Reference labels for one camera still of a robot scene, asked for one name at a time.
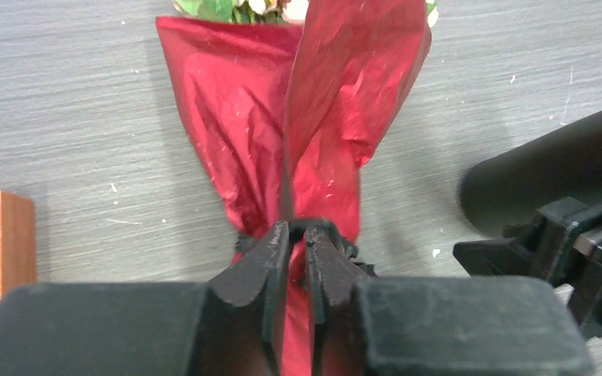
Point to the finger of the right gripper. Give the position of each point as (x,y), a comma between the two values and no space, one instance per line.
(511,255)

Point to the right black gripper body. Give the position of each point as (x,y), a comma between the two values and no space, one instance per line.
(570,252)

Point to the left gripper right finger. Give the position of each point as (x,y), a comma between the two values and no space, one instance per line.
(363,325)

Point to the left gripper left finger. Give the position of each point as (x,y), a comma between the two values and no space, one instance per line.
(230,325)

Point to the black cylindrical vase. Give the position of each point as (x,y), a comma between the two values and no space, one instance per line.
(508,189)

